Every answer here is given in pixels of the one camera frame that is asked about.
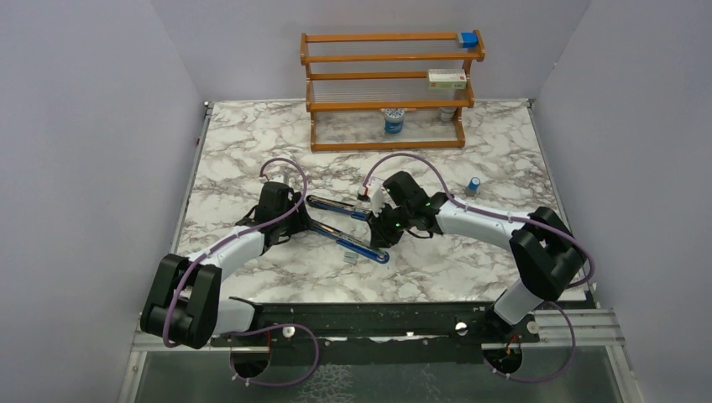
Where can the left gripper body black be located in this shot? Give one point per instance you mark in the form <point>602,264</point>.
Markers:
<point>297,221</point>

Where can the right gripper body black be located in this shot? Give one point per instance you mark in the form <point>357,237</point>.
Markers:
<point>406,213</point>

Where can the blue stapler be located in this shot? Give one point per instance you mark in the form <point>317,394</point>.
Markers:
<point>345,227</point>

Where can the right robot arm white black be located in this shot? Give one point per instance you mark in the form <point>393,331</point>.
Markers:
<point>546,257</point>

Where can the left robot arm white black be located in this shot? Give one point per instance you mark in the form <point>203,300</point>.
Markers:
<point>184,306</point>

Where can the small blue capped cylinder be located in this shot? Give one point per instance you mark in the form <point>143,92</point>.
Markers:
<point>472,187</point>

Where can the blue white cup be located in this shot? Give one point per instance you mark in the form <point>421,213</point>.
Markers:
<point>394,120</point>

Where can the white small jar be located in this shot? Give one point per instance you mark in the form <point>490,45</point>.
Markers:
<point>447,113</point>

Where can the orange wooden shelf rack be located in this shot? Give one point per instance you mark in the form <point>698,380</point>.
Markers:
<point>352,78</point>

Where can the white green carton box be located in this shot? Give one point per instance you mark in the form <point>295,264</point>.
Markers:
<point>447,79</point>

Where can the blue box on top shelf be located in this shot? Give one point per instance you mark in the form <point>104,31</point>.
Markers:
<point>467,40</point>

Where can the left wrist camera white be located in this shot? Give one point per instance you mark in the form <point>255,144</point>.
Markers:
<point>281,177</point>

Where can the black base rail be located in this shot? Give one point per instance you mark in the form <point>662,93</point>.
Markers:
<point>417,333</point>

